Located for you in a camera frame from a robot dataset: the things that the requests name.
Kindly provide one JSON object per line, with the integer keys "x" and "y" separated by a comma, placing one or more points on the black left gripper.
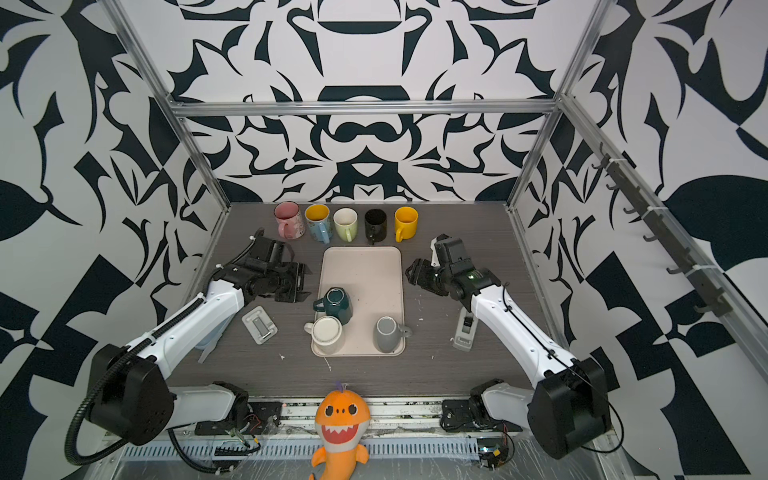
{"x": 298, "y": 292}

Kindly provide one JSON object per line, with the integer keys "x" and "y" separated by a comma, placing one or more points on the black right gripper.
{"x": 420, "y": 273}

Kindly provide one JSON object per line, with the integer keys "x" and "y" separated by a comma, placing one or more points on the pink ghost pattern mug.
{"x": 289, "y": 220}

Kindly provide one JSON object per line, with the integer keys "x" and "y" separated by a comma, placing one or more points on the dark green mug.
{"x": 335, "y": 303}

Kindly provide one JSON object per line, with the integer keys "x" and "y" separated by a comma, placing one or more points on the blue butterfly mug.
{"x": 319, "y": 223}

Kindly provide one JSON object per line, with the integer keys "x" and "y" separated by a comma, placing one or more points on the yellow mug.
{"x": 406, "y": 223}

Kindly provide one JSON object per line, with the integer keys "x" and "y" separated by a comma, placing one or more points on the light green mug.
{"x": 346, "y": 224}

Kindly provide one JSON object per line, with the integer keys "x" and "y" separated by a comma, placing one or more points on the black mug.
{"x": 375, "y": 221}

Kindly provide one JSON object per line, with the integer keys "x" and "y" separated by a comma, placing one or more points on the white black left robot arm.
{"x": 128, "y": 400}

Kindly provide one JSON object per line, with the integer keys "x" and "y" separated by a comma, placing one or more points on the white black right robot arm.
{"x": 566, "y": 406}

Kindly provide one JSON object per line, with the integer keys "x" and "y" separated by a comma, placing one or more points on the white cream mug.
{"x": 327, "y": 335}

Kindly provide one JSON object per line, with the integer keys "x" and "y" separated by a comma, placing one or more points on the grey mug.
{"x": 388, "y": 333}

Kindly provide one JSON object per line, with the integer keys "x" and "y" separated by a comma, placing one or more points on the right grey docking plate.
{"x": 466, "y": 330}

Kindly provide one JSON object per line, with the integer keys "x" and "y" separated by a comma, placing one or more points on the grey docking plate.
{"x": 259, "y": 325}
{"x": 466, "y": 330}

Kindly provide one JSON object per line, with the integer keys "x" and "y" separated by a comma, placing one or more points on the left grey docking plate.
{"x": 259, "y": 325}

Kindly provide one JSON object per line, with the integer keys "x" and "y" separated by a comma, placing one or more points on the beige plastic tray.
{"x": 373, "y": 279}

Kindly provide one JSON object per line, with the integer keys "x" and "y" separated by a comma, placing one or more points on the blue grey oblong case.
{"x": 209, "y": 343}

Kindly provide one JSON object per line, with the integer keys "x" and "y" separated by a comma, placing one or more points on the orange shark plush toy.
{"x": 341, "y": 420}

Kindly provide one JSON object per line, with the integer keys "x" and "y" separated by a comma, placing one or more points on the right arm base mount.
{"x": 465, "y": 415}

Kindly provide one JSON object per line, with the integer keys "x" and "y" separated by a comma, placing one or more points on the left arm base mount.
{"x": 259, "y": 417}

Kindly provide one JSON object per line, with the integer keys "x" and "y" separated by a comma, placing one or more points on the white slotted cable duct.
{"x": 460, "y": 448}

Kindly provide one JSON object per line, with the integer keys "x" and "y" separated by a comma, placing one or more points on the wall hook rail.
{"x": 667, "y": 232}

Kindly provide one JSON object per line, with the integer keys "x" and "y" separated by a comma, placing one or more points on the aluminium frame rail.
{"x": 222, "y": 109}

